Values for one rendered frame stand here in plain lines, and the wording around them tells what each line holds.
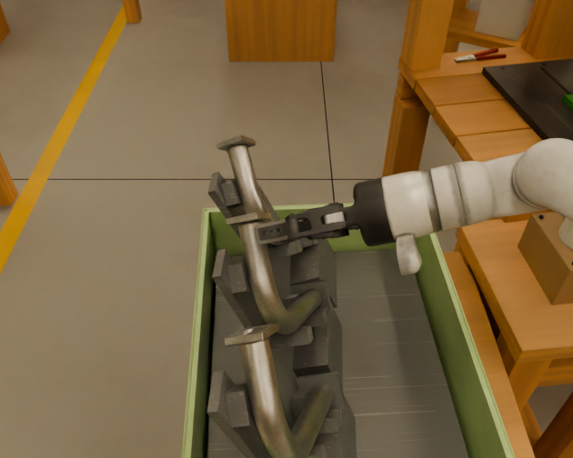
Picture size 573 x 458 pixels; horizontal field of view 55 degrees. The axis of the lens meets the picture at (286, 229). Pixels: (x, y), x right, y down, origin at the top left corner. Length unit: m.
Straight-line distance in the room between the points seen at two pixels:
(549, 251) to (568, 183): 0.51
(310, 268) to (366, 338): 0.15
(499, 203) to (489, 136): 0.79
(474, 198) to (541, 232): 0.52
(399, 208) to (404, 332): 0.43
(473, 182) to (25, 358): 1.79
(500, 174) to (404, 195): 0.12
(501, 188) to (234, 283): 0.32
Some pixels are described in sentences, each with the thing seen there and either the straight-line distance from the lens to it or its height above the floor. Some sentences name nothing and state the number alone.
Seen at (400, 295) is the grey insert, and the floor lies 0.85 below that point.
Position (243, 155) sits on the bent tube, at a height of 1.17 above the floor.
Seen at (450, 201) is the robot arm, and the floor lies 1.26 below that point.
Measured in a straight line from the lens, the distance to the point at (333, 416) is 0.76.
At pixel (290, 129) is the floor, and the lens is 2.95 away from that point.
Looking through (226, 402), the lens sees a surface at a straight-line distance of 0.57.
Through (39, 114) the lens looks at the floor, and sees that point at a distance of 3.36.
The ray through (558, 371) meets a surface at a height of 0.73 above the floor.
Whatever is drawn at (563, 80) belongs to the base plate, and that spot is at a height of 0.90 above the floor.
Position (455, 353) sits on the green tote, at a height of 0.90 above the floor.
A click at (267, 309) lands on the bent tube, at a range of 0.67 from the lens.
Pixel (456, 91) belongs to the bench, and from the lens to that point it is 1.59.
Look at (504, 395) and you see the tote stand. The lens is 1.04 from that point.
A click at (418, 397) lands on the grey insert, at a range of 0.92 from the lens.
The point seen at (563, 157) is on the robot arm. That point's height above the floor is 1.32.
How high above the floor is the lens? 1.64
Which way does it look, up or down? 44 degrees down
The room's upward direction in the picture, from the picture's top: straight up
